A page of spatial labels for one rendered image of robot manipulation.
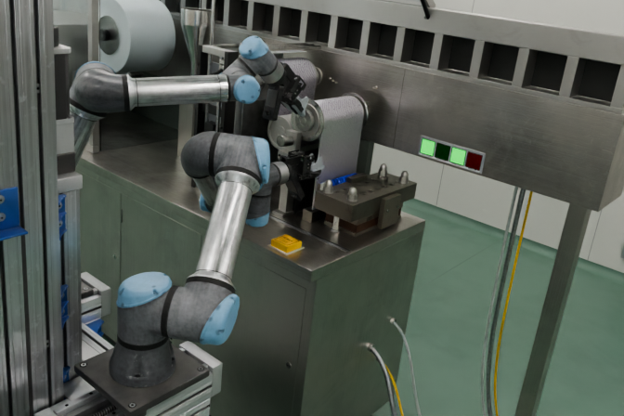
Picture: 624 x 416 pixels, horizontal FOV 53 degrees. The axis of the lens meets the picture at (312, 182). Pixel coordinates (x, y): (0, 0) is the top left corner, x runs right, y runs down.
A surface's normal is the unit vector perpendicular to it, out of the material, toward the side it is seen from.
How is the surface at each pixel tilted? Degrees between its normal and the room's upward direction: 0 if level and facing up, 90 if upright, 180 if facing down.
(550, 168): 90
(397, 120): 90
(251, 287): 90
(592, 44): 90
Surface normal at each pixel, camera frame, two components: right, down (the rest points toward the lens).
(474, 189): -0.65, 0.18
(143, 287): -0.02, -0.95
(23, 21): 0.76, 0.29
